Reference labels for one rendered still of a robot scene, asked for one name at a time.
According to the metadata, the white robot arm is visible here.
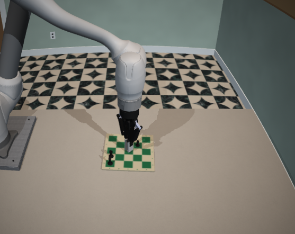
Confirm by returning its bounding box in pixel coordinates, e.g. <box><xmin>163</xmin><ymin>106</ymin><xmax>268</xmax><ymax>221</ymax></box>
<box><xmin>0</xmin><ymin>0</ymin><xmax>147</xmax><ymax>159</ymax></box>

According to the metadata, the green and cream chessboard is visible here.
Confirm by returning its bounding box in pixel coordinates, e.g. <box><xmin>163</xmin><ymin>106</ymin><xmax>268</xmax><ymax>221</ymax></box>
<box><xmin>102</xmin><ymin>133</ymin><xmax>155</xmax><ymax>172</ymax></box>

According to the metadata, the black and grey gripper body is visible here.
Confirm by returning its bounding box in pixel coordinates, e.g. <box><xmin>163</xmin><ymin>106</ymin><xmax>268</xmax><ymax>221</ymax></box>
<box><xmin>120</xmin><ymin>109</ymin><xmax>139</xmax><ymax>127</ymax></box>

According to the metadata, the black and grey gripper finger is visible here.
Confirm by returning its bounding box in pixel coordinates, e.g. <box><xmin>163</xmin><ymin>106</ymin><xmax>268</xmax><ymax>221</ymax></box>
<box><xmin>117</xmin><ymin>114</ymin><xmax>128</xmax><ymax>150</ymax></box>
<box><xmin>127</xmin><ymin>121</ymin><xmax>142</xmax><ymax>152</ymax></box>

